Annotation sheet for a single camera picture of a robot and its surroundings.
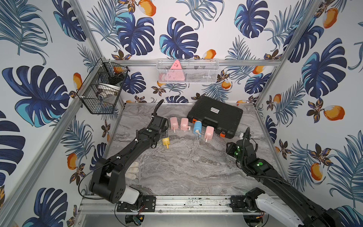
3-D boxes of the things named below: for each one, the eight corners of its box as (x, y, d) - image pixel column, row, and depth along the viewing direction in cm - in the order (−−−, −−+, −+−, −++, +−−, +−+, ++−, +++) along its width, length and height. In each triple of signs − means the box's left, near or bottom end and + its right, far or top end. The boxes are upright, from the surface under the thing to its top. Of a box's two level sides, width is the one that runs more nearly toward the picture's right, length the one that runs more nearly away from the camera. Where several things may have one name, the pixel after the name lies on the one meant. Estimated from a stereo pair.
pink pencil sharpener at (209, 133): (204, 142, 100) (206, 136, 95) (203, 131, 106) (204, 126, 100) (213, 142, 100) (215, 136, 95) (212, 131, 106) (213, 126, 100)
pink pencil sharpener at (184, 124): (180, 133, 105) (180, 127, 100) (180, 123, 111) (180, 117, 105) (189, 133, 105) (190, 127, 100) (189, 123, 111) (189, 117, 105)
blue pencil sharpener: (193, 137, 102) (194, 132, 97) (193, 126, 109) (193, 120, 103) (201, 137, 102) (203, 132, 97) (200, 126, 109) (201, 120, 103)
